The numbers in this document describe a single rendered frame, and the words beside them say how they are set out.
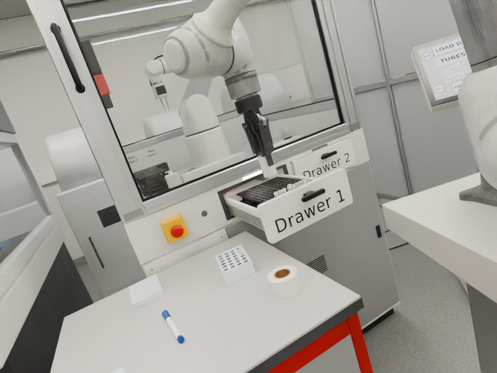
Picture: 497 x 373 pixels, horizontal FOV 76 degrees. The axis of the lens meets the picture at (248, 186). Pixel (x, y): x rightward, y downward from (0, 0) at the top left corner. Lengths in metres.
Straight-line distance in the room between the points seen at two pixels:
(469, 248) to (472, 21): 0.35
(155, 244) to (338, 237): 0.76
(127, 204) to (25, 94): 3.41
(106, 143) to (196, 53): 0.47
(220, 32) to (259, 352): 0.63
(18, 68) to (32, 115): 0.50
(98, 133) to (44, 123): 3.27
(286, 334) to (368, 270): 0.99
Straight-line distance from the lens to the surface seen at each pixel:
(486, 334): 1.05
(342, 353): 0.75
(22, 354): 1.13
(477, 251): 0.65
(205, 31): 0.74
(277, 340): 0.65
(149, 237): 1.11
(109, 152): 1.07
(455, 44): 1.65
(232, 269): 0.86
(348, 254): 1.50
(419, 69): 1.57
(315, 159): 1.29
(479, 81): 0.57
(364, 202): 1.50
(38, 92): 4.37
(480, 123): 0.56
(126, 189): 1.07
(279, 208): 0.85
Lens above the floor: 1.17
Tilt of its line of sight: 13 degrees down
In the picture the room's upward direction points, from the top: 18 degrees counter-clockwise
